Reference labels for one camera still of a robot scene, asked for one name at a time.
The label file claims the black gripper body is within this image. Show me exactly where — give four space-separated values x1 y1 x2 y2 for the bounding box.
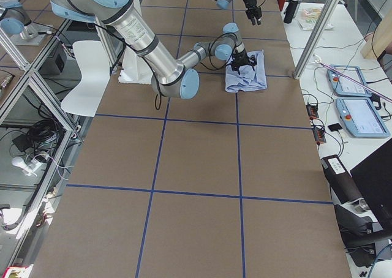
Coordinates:
230 53 257 74
246 7 262 22

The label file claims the light blue striped shirt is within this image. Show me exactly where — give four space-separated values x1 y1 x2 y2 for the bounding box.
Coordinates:
225 50 268 93

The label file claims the black water bottle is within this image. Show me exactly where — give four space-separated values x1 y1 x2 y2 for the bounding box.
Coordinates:
284 0 299 24

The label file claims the metal reacher grabber tool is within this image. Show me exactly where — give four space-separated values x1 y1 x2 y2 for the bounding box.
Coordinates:
313 54 391 102

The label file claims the far teach pendant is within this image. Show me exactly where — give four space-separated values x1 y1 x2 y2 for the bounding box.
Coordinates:
327 64 371 97

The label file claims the teach pendant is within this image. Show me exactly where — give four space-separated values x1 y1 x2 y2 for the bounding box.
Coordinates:
335 97 390 138
327 64 371 97

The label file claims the brown paper table mat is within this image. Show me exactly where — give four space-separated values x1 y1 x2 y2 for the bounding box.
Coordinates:
31 0 350 277

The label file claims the near teach pendant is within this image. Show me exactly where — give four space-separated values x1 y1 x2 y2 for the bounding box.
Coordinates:
335 97 390 138

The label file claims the white chair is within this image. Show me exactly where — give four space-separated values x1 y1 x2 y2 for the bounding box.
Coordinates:
61 40 110 117

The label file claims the black monitor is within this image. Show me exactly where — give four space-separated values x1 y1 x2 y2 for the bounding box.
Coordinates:
350 140 391 230

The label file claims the grey aluminium frame post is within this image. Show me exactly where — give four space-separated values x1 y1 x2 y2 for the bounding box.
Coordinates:
293 0 339 80

